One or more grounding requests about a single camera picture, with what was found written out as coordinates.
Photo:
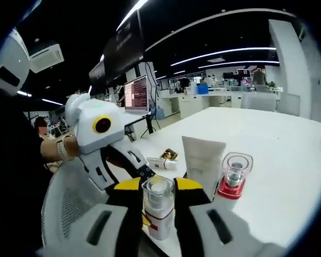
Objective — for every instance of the white laptop stand table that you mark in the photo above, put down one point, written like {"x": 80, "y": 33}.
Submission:
{"x": 136, "y": 116}

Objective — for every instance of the person's left hand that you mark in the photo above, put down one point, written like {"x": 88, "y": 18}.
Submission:
{"x": 72, "y": 147}

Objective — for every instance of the person's dark clothing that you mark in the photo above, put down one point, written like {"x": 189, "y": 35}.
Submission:
{"x": 10, "y": 160}

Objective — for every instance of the black hanging display screen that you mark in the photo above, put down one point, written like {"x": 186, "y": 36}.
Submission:
{"x": 123, "y": 45}

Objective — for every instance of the white counter row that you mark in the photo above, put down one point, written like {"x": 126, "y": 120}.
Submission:
{"x": 192, "y": 104}

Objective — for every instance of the black tripod stand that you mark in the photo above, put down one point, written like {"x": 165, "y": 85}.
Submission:
{"x": 149, "y": 127}

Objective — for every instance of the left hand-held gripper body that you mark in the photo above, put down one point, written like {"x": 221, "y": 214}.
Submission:
{"x": 96, "y": 134}

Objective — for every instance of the blue water jug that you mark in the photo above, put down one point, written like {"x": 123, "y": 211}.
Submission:
{"x": 160, "y": 113}

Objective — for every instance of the skincare spray bottle red label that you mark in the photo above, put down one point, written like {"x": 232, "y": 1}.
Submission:
{"x": 160, "y": 217}

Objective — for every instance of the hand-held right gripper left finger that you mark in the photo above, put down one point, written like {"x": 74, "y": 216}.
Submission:
{"x": 123, "y": 219}

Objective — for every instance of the wristwatch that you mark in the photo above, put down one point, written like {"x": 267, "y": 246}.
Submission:
{"x": 62, "y": 148}

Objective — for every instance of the open laptop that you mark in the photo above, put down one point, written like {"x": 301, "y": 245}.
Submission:
{"x": 137, "y": 93}

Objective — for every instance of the large white skincare tube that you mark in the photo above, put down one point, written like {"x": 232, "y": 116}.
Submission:
{"x": 200, "y": 158}

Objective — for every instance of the tall skincare bottle red band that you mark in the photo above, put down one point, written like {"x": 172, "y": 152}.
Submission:
{"x": 230, "y": 191}

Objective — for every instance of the blue crate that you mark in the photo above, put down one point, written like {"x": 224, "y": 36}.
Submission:
{"x": 202, "y": 89}

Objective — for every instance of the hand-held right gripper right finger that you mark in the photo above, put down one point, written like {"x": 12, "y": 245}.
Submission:
{"x": 192, "y": 219}

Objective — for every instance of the white worn device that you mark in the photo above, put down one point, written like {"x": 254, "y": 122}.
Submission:
{"x": 13, "y": 59}

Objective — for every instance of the gold skincare sachet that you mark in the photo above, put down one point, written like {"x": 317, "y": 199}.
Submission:
{"x": 169, "y": 154}

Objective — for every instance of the ceiling air conditioner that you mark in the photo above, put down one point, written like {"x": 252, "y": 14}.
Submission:
{"x": 46, "y": 57}

